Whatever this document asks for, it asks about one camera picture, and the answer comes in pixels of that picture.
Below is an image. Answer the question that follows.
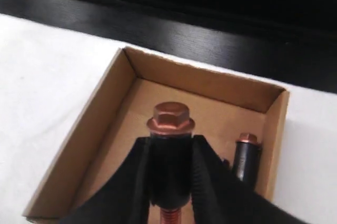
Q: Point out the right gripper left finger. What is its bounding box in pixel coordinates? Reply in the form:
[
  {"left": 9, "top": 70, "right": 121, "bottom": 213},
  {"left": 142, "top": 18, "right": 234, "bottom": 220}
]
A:
[{"left": 58, "top": 136, "right": 153, "bottom": 224}]

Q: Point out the brown cardboard box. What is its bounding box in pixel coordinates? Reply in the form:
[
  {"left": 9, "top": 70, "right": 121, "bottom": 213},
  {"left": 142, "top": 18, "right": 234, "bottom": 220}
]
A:
[{"left": 22, "top": 46, "right": 290, "bottom": 222}]

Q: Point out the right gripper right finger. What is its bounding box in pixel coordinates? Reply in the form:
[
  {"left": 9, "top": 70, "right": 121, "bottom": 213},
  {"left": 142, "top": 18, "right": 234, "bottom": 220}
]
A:
[{"left": 190, "top": 134, "right": 305, "bottom": 224}]

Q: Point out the black cylindrical sleeve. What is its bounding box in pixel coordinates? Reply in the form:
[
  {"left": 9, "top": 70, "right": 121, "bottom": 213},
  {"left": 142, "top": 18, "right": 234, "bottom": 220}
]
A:
[
  {"left": 147, "top": 133, "right": 193, "bottom": 208},
  {"left": 231, "top": 141, "right": 262, "bottom": 190}
]

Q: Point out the copper hex flange bolt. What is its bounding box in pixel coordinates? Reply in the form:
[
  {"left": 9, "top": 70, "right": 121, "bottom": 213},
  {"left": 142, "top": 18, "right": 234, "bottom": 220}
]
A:
[
  {"left": 146, "top": 102, "right": 195, "bottom": 224},
  {"left": 238, "top": 132, "right": 258, "bottom": 144}
]

